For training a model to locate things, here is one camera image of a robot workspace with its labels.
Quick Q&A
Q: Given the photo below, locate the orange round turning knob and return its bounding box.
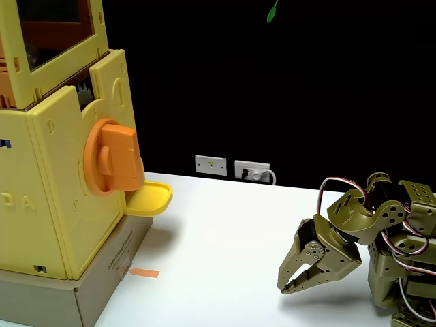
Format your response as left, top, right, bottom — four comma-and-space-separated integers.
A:
84, 118, 142, 198

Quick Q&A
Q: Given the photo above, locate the yellow toy vending machine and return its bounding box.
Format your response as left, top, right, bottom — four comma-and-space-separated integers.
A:
0, 0, 146, 281

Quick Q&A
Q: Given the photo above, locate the orange arrow paper marker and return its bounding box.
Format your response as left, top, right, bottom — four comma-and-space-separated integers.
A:
129, 268, 161, 279

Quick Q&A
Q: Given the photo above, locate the yellow dispensing tray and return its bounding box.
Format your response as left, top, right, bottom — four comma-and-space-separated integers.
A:
123, 180, 173, 217

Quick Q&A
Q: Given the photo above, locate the clear tape strip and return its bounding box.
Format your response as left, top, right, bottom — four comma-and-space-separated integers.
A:
117, 262, 134, 281

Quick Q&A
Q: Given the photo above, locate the brown cardboard box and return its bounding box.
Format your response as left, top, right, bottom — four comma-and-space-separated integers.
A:
0, 213, 154, 327

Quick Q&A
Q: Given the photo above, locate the green leaf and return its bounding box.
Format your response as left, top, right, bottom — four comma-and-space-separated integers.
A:
266, 0, 281, 24

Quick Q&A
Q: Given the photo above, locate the grey plastic gear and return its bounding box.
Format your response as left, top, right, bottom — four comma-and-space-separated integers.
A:
76, 81, 95, 106

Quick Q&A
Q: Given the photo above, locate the red white black servo cable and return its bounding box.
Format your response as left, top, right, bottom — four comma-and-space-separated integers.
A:
319, 176, 371, 216

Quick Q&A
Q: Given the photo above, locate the white plug with cable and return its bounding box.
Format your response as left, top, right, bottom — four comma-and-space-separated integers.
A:
251, 169, 277, 186

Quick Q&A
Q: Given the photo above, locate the white wall power outlet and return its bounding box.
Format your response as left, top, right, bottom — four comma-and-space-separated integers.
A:
234, 159, 271, 183

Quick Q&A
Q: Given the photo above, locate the white blank wall plate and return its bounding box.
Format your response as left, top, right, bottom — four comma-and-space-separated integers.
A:
194, 155, 228, 177

